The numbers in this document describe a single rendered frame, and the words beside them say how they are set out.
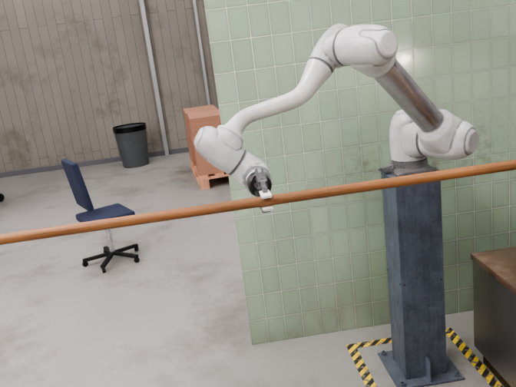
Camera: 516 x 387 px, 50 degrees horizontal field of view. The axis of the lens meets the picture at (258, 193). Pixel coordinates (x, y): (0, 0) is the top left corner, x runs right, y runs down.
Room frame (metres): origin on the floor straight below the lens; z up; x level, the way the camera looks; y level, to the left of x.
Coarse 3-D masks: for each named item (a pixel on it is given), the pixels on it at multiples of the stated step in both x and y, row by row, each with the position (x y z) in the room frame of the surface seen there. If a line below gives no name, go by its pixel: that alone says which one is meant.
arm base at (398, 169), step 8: (392, 160) 2.38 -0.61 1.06; (424, 160) 2.33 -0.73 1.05; (384, 168) 2.37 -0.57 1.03; (392, 168) 2.36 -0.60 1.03; (400, 168) 2.33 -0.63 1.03; (408, 168) 2.31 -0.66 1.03; (416, 168) 2.31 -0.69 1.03; (424, 168) 2.31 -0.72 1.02; (432, 168) 2.31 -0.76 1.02; (400, 176) 2.29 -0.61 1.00
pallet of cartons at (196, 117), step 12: (192, 108) 7.51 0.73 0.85; (204, 108) 7.32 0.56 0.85; (216, 108) 7.15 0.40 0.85; (192, 120) 6.43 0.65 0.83; (204, 120) 6.44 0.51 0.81; (216, 120) 6.46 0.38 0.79; (192, 132) 6.42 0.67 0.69; (192, 144) 7.05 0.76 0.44; (192, 156) 7.05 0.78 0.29; (192, 168) 7.55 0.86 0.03; (204, 168) 6.44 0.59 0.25; (216, 168) 6.45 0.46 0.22; (204, 180) 6.40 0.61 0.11
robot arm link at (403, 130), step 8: (400, 112) 2.36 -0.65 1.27; (392, 120) 2.38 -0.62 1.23; (400, 120) 2.33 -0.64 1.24; (408, 120) 2.31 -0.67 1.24; (392, 128) 2.36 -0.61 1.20; (400, 128) 2.32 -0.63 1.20; (408, 128) 2.30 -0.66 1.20; (416, 128) 2.28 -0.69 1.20; (392, 136) 2.36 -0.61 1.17; (400, 136) 2.32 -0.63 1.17; (408, 136) 2.29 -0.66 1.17; (416, 136) 2.26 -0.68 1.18; (392, 144) 2.36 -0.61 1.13; (400, 144) 2.32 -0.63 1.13; (408, 144) 2.29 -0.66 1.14; (416, 144) 2.26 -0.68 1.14; (392, 152) 2.36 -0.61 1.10; (400, 152) 2.33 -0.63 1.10; (408, 152) 2.30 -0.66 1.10; (416, 152) 2.28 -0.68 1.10; (400, 160) 2.33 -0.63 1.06; (408, 160) 2.31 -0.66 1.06; (416, 160) 2.31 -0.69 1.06
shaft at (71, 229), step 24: (456, 168) 1.57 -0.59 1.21; (480, 168) 1.56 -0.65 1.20; (504, 168) 1.57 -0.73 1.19; (312, 192) 1.53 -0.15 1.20; (336, 192) 1.53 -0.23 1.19; (360, 192) 1.55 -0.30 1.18; (144, 216) 1.50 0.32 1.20; (168, 216) 1.50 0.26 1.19; (192, 216) 1.51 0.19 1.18; (0, 240) 1.47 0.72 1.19; (24, 240) 1.48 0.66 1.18
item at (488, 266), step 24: (480, 264) 2.26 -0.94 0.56; (504, 264) 2.20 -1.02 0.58; (480, 288) 2.28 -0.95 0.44; (504, 288) 2.06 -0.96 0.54; (480, 312) 2.28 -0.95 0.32; (504, 312) 2.06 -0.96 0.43; (480, 336) 2.29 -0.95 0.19; (504, 336) 2.06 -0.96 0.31; (504, 360) 2.06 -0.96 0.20; (504, 384) 2.15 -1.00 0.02
